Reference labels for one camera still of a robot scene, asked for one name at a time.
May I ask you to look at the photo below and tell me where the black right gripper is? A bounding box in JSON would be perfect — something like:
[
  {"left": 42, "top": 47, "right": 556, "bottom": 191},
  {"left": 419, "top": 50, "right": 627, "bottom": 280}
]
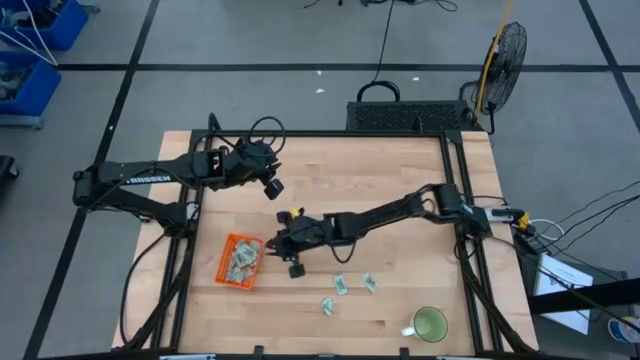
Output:
[{"left": 265, "top": 207, "right": 335, "bottom": 261}]

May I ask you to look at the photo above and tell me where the orange plastic basket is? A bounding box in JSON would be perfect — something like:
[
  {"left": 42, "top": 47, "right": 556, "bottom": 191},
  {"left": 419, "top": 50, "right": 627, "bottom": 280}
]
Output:
[{"left": 214, "top": 232, "right": 266, "bottom": 292}]

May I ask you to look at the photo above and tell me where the black perforated computer case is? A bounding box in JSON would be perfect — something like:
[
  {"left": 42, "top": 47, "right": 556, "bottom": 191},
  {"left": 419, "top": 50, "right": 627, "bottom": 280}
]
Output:
[{"left": 346, "top": 99, "right": 476, "bottom": 132}]

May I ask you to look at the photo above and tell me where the green and white mug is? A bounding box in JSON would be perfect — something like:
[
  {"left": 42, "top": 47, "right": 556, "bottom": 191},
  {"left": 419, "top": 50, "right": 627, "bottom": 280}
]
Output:
[{"left": 401, "top": 305, "right": 449, "bottom": 344}]

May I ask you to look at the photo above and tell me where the blue storage bin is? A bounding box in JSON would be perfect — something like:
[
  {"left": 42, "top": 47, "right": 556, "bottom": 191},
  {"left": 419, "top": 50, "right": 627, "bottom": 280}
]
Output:
[
  {"left": 0, "top": 49, "right": 62, "bottom": 119},
  {"left": 0, "top": 0, "right": 90, "bottom": 52}
]

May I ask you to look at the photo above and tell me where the grey cart base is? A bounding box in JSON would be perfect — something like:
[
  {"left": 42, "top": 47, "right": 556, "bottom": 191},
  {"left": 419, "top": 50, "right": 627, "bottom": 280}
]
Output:
[{"left": 0, "top": 113, "right": 44, "bottom": 130}]

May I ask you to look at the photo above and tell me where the black floor fan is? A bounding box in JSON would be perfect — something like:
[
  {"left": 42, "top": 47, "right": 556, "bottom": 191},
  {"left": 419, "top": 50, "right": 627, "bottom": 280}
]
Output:
[{"left": 459, "top": 21, "right": 529, "bottom": 135}]

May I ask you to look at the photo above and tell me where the white booklet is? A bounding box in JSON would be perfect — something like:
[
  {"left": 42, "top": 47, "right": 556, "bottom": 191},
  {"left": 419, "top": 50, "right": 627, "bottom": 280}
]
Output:
[{"left": 532, "top": 252, "right": 595, "bottom": 335}]

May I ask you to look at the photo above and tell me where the black flat bar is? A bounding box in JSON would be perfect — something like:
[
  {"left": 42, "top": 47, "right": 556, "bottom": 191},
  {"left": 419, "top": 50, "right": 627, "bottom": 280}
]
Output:
[{"left": 527, "top": 278, "right": 640, "bottom": 315}]

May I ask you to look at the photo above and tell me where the dark grey side table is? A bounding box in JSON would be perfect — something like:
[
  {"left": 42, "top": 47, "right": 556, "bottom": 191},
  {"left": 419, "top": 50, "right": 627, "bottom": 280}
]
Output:
[{"left": 519, "top": 239, "right": 629, "bottom": 360}]

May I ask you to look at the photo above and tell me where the white round container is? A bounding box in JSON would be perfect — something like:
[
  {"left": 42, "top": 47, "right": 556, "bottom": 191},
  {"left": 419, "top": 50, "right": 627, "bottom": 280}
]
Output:
[{"left": 607, "top": 315, "right": 640, "bottom": 345}]

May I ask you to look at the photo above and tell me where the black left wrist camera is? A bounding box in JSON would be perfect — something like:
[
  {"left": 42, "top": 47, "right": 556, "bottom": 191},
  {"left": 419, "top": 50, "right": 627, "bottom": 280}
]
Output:
[{"left": 263, "top": 178, "right": 285, "bottom": 201}]

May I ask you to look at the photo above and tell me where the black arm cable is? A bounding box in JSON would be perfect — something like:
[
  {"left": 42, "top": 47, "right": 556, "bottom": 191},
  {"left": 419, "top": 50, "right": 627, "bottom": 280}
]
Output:
[{"left": 118, "top": 232, "right": 169, "bottom": 346}]

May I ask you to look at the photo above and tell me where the black power cable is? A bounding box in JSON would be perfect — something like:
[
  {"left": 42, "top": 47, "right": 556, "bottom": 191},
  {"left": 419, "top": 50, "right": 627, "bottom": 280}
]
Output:
[{"left": 356, "top": 0, "right": 401, "bottom": 104}]

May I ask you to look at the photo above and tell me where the white looped cable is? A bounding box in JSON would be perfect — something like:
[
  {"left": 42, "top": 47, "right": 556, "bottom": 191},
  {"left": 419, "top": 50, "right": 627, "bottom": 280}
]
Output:
[{"left": 528, "top": 218, "right": 566, "bottom": 242}]

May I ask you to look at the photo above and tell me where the black floor cable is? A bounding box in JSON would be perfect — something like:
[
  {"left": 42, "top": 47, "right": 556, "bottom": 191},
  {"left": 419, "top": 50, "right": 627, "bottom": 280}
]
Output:
[{"left": 529, "top": 179, "right": 640, "bottom": 261}]

